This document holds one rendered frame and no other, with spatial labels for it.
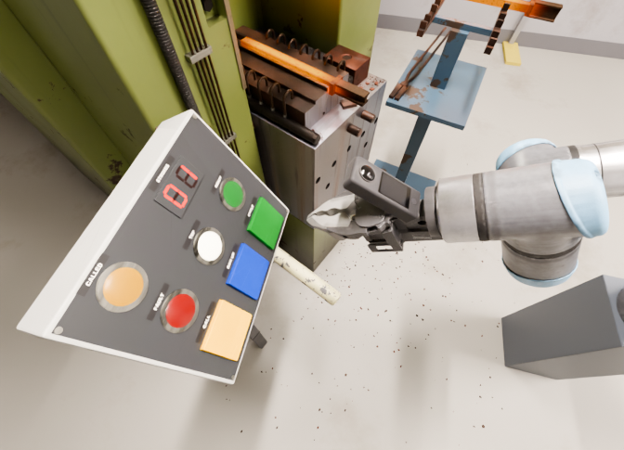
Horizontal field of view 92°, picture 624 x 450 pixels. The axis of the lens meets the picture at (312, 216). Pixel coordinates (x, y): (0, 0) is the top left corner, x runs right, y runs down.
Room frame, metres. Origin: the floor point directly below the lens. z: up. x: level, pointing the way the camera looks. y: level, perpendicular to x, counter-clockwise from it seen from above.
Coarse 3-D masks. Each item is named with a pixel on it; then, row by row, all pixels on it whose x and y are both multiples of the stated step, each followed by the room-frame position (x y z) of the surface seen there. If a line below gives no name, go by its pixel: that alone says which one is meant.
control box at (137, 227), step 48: (192, 144) 0.33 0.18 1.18; (144, 192) 0.23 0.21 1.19; (192, 192) 0.26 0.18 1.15; (96, 240) 0.16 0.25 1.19; (144, 240) 0.17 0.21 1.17; (192, 240) 0.20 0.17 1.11; (240, 240) 0.23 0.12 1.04; (48, 288) 0.11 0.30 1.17; (96, 288) 0.10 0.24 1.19; (144, 288) 0.12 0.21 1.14; (192, 288) 0.14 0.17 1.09; (48, 336) 0.05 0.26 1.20; (96, 336) 0.06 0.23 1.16; (144, 336) 0.07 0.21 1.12; (192, 336) 0.08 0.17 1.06
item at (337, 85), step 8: (240, 40) 0.93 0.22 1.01; (248, 40) 0.93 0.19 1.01; (256, 48) 0.89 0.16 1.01; (264, 48) 0.88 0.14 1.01; (272, 48) 0.88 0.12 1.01; (272, 56) 0.85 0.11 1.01; (280, 56) 0.85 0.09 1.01; (288, 56) 0.85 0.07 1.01; (288, 64) 0.81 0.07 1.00; (296, 64) 0.80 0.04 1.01; (304, 64) 0.80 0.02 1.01; (304, 72) 0.78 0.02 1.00; (312, 72) 0.77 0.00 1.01; (320, 72) 0.77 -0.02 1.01; (320, 80) 0.74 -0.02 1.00; (328, 80) 0.73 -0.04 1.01; (336, 80) 0.72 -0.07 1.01; (336, 88) 0.72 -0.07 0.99; (344, 88) 0.69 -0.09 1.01; (352, 88) 0.69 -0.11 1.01; (360, 88) 0.69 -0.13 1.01; (344, 96) 0.69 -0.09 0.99; (352, 96) 0.69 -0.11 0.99; (360, 96) 0.66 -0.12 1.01; (360, 104) 0.66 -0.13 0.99
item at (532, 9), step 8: (472, 0) 1.18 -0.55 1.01; (480, 0) 1.16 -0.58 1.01; (488, 0) 1.15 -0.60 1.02; (496, 0) 1.14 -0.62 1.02; (504, 0) 1.13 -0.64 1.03; (512, 0) 1.13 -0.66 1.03; (520, 0) 1.13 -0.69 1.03; (536, 0) 1.11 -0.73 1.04; (512, 8) 1.12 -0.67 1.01; (520, 8) 1.11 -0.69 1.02; (528, 8) 1.09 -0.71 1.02; (536, 8) 1.09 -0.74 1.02; (544, 8) 1.08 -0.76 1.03; (552, 8) 1.07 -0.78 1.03; (560, 8) 1.06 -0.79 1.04; (528, 16) 1.09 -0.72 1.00; (536, 16) 1.09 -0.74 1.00; (544, 16) 1.08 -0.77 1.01; (552, 16) 1.07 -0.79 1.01
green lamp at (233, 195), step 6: (228, 186) 0.30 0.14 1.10; (234, 186) 0.31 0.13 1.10; (228, 192) 0.29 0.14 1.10; (234, 192) 0.30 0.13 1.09; (240, 192) 0.31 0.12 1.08; (228, 198) 0.29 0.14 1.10; (234, 198) 0.29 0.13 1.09; (240, 198) 0.30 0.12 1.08; (228, 204) 0.28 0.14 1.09; (234, 204) 0.28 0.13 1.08
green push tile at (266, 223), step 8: (264, 200) 0.32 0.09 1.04; (256, 208) 0.30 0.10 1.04; (264, 208) 0.31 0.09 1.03; (272, 208) 0.32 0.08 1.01; (256, 216) 0.28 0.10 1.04; (264, 216) 0.29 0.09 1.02; (272, 216) 0.30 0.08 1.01; (280, 216) 0.32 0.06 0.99; (256, 224) 0.27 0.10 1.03; (264, 224) 0.28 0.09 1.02; (272, 224) 0.29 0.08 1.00; (280, 224) 0.30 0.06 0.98; (256, 232) 0.26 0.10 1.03; (264, 232) 0.27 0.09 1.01; (272, 232) 0.28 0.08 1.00; (264, 240) 0.25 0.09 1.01; (272, 240) 0.26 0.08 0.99; (272, 248) 0.25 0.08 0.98
